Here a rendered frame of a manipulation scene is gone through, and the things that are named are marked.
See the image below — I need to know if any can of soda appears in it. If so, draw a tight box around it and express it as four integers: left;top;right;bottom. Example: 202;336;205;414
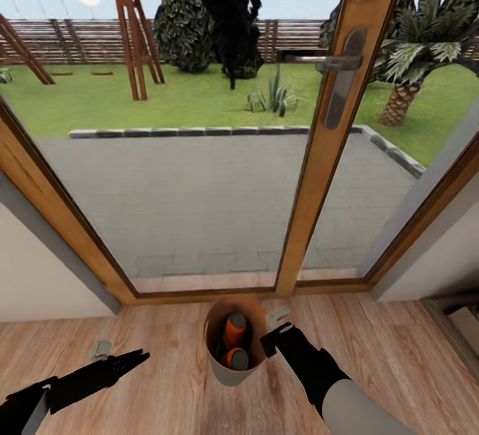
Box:
215;343;226;363
220;347;249;371
221;312;247;358

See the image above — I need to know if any trash can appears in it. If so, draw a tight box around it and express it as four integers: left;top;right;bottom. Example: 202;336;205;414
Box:
203;294;268;386

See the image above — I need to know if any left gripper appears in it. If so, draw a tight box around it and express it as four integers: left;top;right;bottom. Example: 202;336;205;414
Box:
72;349;150;402

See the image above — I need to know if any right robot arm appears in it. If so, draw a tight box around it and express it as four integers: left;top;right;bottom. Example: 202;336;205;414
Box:
260;305;418;435

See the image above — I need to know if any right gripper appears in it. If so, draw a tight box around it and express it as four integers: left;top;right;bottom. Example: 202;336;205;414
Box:
260;323;291;358

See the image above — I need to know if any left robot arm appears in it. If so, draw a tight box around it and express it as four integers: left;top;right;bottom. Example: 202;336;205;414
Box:
0;341;150;435

